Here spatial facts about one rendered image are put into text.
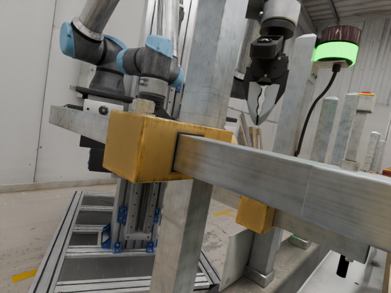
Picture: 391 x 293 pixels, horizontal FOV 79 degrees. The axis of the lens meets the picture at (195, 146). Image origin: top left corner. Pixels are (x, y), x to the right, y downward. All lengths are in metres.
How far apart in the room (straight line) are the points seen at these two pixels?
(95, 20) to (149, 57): 0.39
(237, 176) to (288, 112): 0.31
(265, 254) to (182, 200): 0.28
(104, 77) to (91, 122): 0.77
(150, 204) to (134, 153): 1.13
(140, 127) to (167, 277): 0.17
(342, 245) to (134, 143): 0.32
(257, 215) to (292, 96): 0.22
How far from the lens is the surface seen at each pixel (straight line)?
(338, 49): 0.45
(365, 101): 1.19
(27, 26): 2.90
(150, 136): 0.17
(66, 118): 0.40
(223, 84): 0.24
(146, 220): 1.33
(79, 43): 1.03
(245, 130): 0.47
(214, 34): 0.24
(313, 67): 0.47
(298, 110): 0.45
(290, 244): 0.73
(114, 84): 1.08
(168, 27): 0.86
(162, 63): 0.65
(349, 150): 1.19
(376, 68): 8.83
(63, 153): 3.03
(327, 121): 0.69
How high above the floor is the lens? 0.97
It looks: 5 degrees down
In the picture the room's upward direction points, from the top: 10 degrees clockwise
